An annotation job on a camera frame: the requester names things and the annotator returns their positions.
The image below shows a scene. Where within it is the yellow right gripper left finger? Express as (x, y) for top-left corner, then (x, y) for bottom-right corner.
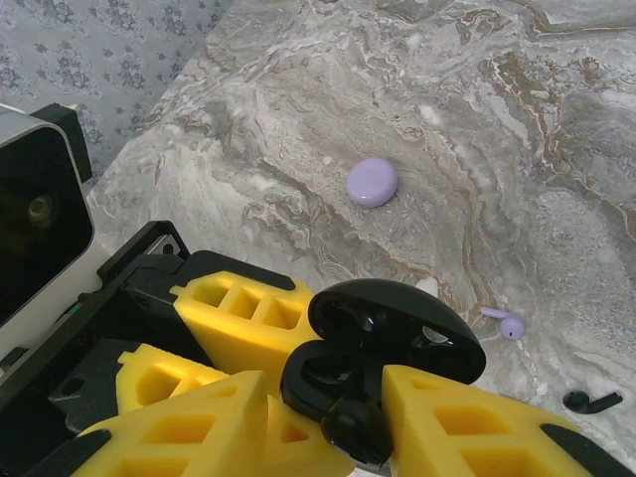
(27, 370), (272, 477)

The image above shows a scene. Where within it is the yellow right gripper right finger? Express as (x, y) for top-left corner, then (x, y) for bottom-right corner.
(381, 364), (635, 477)

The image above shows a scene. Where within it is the black earbud charging case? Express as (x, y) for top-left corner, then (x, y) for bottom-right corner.
(280, 277), (488, 451)

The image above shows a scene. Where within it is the purple wireless earbud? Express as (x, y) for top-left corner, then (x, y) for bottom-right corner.
(480, 306), (528, 340)

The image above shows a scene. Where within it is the purple earbud charging case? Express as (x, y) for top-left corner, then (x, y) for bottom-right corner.
(346, 157), (399, 209)

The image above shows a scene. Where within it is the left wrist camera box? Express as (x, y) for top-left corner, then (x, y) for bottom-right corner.
(0, 101), (100, 362)

